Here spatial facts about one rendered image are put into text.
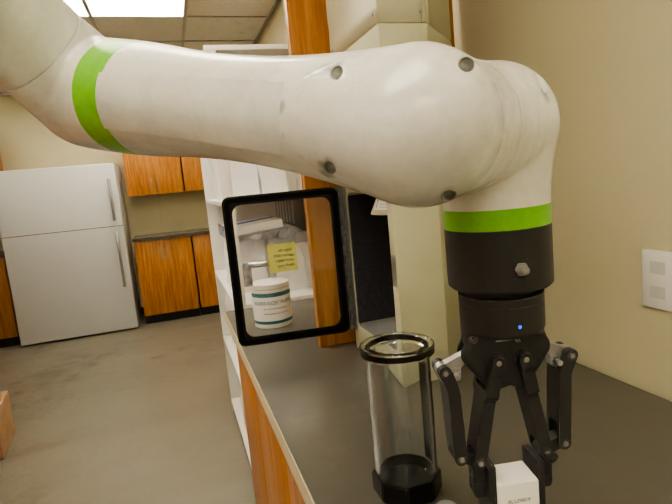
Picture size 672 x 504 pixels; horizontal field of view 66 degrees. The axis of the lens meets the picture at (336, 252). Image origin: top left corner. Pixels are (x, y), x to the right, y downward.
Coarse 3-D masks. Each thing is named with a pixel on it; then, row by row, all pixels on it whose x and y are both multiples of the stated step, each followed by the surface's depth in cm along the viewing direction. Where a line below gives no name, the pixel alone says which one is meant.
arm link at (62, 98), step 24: (72, 48) 51; (96, 48) 50; (120, 48) 49; (48, 72) 51; (72, 72) 50; (96, 72) 48; (24, 96) 52; (48, 96) 52; (72, 96) 50; (48, 120) 55; (72, 120) 52; (96, 120) 50; (96, 144) 54; (120, 144) 51
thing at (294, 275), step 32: (256, 224) 134; (288, 224) 135; (320, 224) 136; (256, 256) 135; (288, 256) 136; (320, 256) 138; (256, 288) 136; (288, 288) 137; (320, 288) 139; (256, 320) 137; (288, 320) 138; (320, 320) 140
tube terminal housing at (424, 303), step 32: (384, 32) 104; (416, 32) 106; (352, 192) 130; (416, 224) 110; (416, 256) 111; (416, 288) 112; (448, 288) 117; (416, 320) 113; (448, 320) 117; (448, 352) 116
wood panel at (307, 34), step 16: (288, 0) 133; (304, 0) 135; (320, 0) 136; (288, 16) 134; (304, 16) 135; (320, 16) 136; (288, 32) 135; (304, 32) 135; (320, 32) 137; (288, 48) 137; (304, 48) 136; (320, 48) 137; (304, 176) 139; (320, 336) 146; (336, 336) 147; (352, 336) 149
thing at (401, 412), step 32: (384, 352) 78; (416, 352) 70; (384, 384) 71; (416, 384) 71; (384, 416) 72; (416, 416) 71; (384, 448) 73; (416, 448) 72; (384, 480) 74; (416, 480) 72
